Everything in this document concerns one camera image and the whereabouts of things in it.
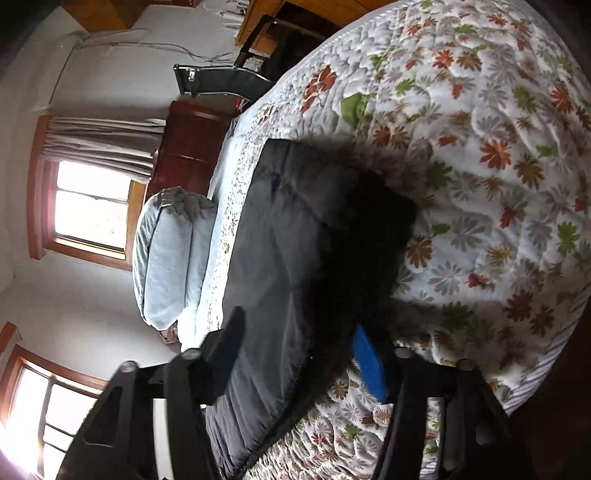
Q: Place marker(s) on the light blue folded duvet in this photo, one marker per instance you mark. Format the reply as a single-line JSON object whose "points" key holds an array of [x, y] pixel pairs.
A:
{"points": [[171, 258]]}

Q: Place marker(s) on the black jacket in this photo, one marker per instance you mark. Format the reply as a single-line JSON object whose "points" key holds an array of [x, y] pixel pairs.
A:
{"points": [[286, 258]]}

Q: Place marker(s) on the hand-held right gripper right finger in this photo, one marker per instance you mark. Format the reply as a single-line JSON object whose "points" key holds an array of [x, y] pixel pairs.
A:
{"points": [[369, 364]]}

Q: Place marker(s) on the light blue bed sheet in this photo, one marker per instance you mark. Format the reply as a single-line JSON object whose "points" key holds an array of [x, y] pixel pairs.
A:
{"points": [[221, 175]]}

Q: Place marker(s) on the pile of crumpled clothes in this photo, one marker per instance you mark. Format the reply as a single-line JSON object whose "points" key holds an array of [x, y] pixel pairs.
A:
{"points": [[171, 334]]}

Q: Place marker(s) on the floral quilted bedspread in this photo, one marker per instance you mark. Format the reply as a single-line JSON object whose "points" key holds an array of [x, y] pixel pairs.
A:
{"points": [[485, 207]]}

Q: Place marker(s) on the wooden wall shelf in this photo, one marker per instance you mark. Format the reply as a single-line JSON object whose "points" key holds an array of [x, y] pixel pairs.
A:
{"points": [[101, 11]]}

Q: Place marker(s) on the wooden framed window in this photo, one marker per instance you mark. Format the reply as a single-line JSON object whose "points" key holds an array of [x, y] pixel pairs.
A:
{"points": [[32, 415], [87, 207]]}

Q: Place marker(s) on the grey curtain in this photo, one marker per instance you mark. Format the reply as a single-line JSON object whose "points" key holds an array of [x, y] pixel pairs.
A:
{"points": [[101, 143]]}

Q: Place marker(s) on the wooden desk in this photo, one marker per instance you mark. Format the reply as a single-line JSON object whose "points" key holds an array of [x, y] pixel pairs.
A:
{"points": [[258, 18]]}

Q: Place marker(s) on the black mesh office chair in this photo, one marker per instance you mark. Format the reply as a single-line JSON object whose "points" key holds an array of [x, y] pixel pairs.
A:
{"points": [[221, 83]]}

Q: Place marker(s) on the dark wooden headboard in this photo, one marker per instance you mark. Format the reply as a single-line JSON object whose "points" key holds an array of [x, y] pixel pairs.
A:
{"points": [[184, 138]]}

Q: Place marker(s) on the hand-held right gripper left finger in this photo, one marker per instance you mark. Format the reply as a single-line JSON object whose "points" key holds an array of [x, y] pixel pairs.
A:
{"points": [[221, 350]]}

